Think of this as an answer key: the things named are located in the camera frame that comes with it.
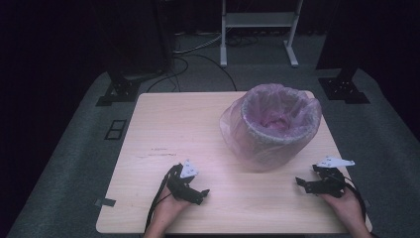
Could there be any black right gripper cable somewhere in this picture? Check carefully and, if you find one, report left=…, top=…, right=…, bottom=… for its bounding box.
left=336, top=172, right=368, bottom=223

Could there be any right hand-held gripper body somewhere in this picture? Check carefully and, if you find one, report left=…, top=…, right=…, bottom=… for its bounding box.
left=311, top=156, right=357, bottom=199

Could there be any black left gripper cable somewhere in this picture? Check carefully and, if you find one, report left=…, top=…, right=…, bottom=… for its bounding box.
left=144, top=164, right=182, bottom=232

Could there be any person's right hand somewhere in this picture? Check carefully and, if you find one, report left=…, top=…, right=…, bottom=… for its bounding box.
left=318, top=185, right=366, bottom=230

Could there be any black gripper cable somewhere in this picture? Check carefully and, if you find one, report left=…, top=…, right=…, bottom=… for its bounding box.
left=144, top=164, right=182, bottom=232
left=336, top=172, right=368, bottom=223

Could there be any white metal stand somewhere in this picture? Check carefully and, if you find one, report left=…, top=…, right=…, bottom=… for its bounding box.
left=219, top=0, right=304, bottom=69

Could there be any person's left hand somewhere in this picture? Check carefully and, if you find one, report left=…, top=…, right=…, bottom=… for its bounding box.
left=150, top=193, right=193, bottom=233

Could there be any bin with pink bag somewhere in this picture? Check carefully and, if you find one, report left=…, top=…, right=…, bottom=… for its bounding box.
left=219, top=82, right=323, bottom=174

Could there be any white mesh waste bin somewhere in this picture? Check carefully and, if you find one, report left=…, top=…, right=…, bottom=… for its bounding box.
left=240, top=95, right=319, bottom=147

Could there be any black floor socket frame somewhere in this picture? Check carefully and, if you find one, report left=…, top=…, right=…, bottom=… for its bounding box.
left=104, top=119, right=128, bottom=141

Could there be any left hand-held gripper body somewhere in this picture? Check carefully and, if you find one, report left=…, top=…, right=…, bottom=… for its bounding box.
left=165, top=159, right=200, bottom=201

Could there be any black stand with base plate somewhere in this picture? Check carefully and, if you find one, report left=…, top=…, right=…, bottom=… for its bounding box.
left=94, top=59, right=143, bottom=108
left=317, top=59, right=371, bottom=105

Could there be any dark tape strip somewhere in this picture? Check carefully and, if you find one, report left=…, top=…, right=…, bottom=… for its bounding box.
left=94, top=197, right=117, bottom=208

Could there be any grey floor cable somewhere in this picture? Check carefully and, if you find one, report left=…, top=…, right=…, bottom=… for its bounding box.
left=172, top=31, right=223, bottom=56

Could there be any black floor cable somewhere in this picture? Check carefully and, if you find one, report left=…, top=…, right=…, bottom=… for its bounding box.
left=145, top=53, right=238, bottom=93

